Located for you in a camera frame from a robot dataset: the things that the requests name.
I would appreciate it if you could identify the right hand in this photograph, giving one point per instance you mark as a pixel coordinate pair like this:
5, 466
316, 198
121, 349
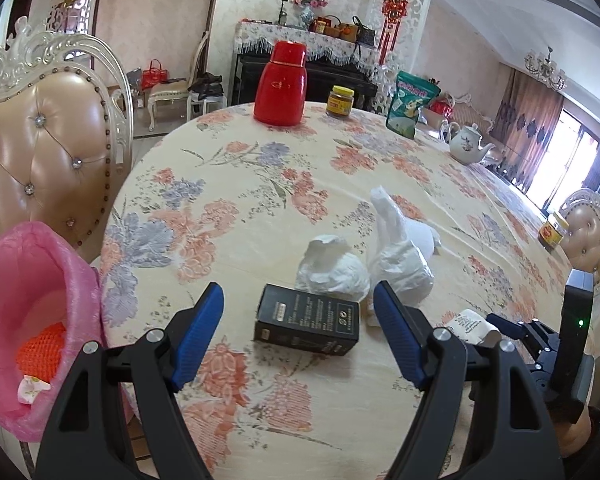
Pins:
572, 437

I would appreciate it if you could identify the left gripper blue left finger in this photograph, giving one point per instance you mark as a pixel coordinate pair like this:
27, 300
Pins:
195, 328

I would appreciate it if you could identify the brown curtain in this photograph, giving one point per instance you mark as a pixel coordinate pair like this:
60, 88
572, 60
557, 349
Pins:
525, 124

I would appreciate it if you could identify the white tissue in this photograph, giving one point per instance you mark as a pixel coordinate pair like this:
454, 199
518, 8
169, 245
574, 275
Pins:
330, 267

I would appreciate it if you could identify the red thermos jug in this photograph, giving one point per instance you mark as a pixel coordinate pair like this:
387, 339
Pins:
282, 87

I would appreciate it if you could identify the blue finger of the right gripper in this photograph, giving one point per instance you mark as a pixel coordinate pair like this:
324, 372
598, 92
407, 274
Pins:
507, 328

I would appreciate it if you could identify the green snack bag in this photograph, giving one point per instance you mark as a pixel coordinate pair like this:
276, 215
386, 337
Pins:
412, 94

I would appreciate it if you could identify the flower vase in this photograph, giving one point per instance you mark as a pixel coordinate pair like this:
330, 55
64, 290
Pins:
308, 10

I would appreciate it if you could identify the white side chair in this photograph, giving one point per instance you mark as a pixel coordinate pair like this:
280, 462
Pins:
176, 90

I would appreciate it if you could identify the white plastic bag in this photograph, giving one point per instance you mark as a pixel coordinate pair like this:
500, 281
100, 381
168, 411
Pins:
402, 251

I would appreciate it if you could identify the white floral teapot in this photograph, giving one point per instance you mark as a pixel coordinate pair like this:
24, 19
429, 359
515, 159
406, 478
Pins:
465, 144

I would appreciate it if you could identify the floral tablecloth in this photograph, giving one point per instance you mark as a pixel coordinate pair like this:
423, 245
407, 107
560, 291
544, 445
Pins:
227, 199

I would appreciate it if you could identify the cream sofa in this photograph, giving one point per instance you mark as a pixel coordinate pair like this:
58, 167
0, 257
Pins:
446, 109

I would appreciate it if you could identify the red handbag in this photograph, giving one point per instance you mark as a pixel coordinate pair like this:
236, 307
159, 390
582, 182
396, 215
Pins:
154, 74

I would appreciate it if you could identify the black handbag on piano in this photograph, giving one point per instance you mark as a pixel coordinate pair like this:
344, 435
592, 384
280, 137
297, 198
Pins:
364, 34

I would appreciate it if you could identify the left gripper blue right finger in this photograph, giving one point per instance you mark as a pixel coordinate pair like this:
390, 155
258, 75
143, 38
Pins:
405, 331

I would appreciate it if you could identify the tufted beige dining chair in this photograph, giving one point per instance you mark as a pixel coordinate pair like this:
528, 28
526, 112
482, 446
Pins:
66, 131

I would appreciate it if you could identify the orange foam net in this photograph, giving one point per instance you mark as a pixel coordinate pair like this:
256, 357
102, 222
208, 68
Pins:
40, 356

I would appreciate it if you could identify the red chinese knot ornament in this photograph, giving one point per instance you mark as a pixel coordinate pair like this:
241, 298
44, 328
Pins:
394, 11

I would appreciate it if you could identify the yellow lid jar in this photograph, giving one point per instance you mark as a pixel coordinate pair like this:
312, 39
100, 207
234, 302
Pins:
340, 101

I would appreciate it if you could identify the chandelier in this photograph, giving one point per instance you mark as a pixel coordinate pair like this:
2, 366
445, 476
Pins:
544, 69

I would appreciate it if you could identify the black carton box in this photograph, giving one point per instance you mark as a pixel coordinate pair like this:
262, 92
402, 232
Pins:
309, 322

